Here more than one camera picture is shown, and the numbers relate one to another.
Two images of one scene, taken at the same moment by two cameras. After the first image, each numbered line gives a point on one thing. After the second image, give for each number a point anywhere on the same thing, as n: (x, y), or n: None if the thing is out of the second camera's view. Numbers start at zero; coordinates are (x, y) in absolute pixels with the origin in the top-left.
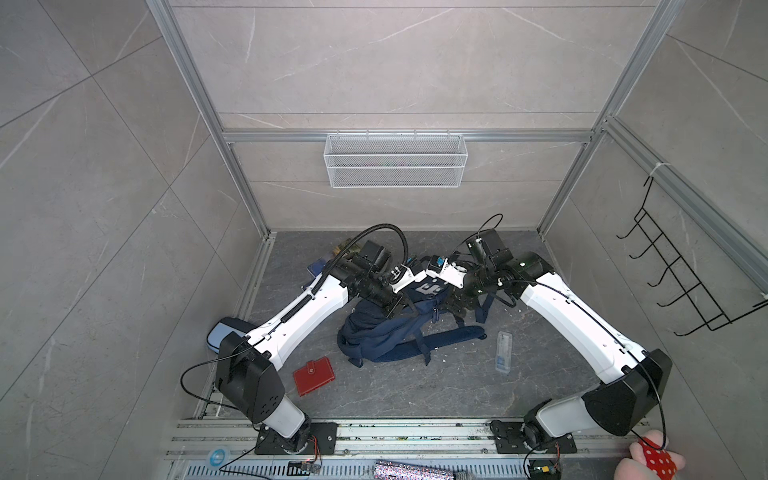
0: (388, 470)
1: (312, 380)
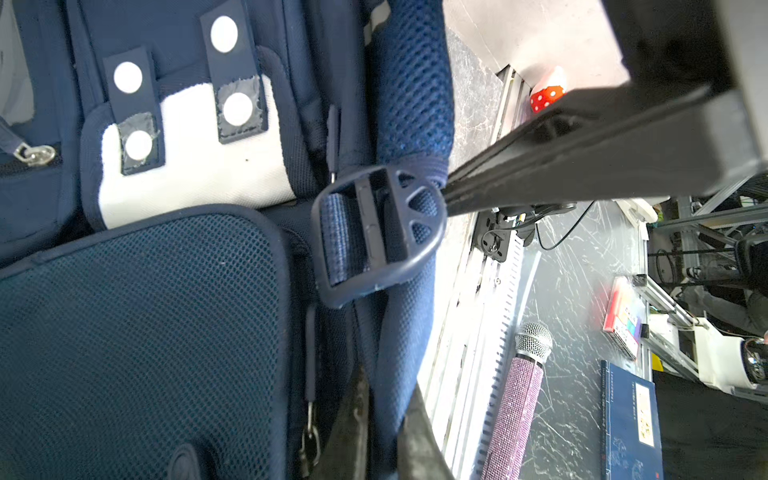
0: (533, 346)
1: None
